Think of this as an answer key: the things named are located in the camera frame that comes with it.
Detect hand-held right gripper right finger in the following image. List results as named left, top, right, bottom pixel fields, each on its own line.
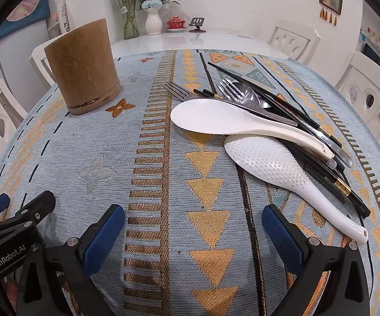
left=261, top=203, right=371, bottom=316

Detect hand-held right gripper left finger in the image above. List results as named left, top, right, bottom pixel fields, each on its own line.
left=15, top=203, right=125, bottom=316

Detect white dotted chair back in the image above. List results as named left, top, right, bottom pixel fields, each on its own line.
left=224, top=134, right=369, bottom=245

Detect smooth white rice paddle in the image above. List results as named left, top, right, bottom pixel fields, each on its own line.
left=170, top=98, right=335, bottom=160

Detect round wooden utensil holder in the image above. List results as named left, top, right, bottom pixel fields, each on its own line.
left=44, top=18, right=121, bottom=116

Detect silver fork black handle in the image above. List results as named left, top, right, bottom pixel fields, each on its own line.
left=216, top=79, right=278, bottom=119
left=162, top=81, right=299, bottom=127

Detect light blue patterned tablecloth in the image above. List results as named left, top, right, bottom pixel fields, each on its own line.
left=0, top=49, right=380, bottom=316

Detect grey refrigerator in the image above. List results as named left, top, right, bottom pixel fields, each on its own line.
left=0, top=18, right=50, bottom=106

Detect white storage shelf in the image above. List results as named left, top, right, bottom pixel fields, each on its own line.
left=47, top=2, right=70, bottom=38

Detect blue fridge cover cloth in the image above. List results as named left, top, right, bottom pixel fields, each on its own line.
left=0, top=0, right=51, bottom=38

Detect cabinet with colourful stickers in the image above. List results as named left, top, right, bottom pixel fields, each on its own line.
left=358, top=24, right=380, bottom=76

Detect red lidded teacup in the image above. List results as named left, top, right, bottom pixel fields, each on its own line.
left=166, top=16, right=187, bottom=33

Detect orange hanging tassels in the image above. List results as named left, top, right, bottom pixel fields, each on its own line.
left=320, top=7, right=338, bottom=25

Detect dark phone stand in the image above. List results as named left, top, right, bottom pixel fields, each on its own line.
left=189, top=17, right=207, bottom=33

